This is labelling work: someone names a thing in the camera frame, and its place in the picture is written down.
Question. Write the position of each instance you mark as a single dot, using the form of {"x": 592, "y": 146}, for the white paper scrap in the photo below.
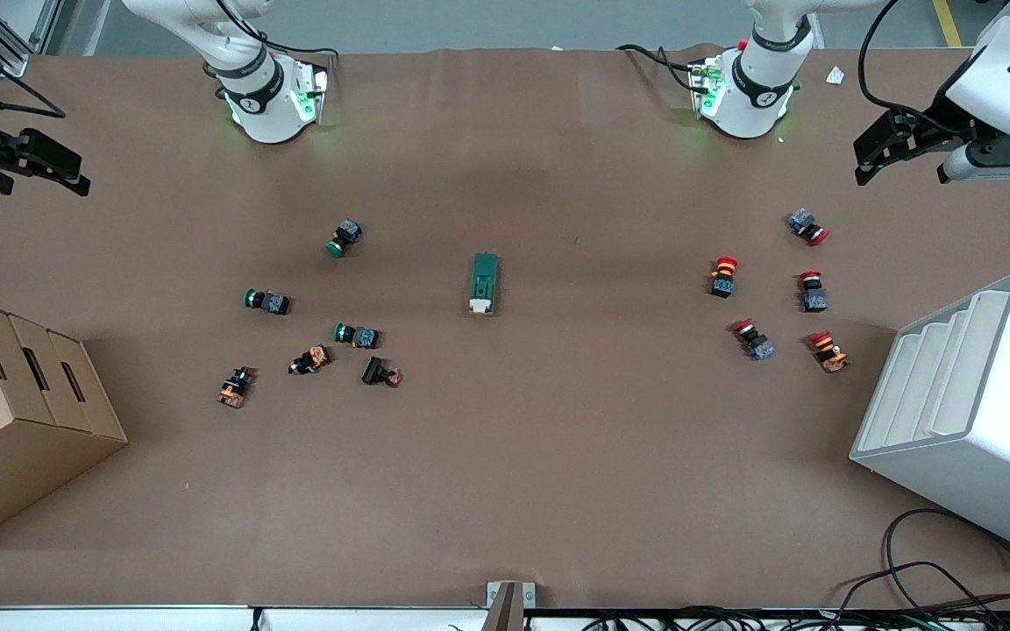
{"x": 835, "y": 75}

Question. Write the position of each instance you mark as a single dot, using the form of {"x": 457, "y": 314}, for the brown paper table cover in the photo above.
{"x": 558, "y": 456}

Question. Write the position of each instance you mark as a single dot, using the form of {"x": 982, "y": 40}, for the white table edge rail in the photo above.
{"x": 119, "y": 619}

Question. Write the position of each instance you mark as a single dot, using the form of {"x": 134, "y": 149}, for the red mushroom button orange block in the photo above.
{"x": 829, "y": 353}

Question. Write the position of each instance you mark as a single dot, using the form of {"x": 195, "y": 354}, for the green push button switch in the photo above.
{"x": 344, "y": 237}
{"x": 359, "y": 336}
{"x": 270, "y": 302}

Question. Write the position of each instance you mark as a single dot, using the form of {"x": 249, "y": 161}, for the brown cardboard box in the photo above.
{"x": 14, "y": 421}

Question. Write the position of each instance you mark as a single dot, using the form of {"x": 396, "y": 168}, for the green load switch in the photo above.
{"x": 483, "y": 280}

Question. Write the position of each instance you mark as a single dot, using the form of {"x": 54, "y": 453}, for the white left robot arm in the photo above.
{"x": 750, "y": 88}

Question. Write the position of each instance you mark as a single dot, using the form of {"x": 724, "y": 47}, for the red push button black block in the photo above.
{"x": 378, "y": 372}

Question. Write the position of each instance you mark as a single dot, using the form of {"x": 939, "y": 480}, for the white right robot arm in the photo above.
{"x": 268, "y": 114}

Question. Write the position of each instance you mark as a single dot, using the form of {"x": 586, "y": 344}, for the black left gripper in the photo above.
{"x": 932, "y": 122}

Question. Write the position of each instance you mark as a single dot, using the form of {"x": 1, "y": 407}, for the black push button orange block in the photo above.
{"x": 234, "y": 388}
{"x": 312, "y": 359}

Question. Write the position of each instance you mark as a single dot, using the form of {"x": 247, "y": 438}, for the white compartment organizer box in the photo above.
{"x": 978, "y": 421}

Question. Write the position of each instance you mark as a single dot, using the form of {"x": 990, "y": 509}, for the grey metal bracket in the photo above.
{"x": 509, "y": 605}

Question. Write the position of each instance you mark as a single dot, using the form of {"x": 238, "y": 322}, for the red push button grey block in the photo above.
{"x": 805, "y": 224}
{"x": 814, "y": 296}
{"x": 756, "y": 342}

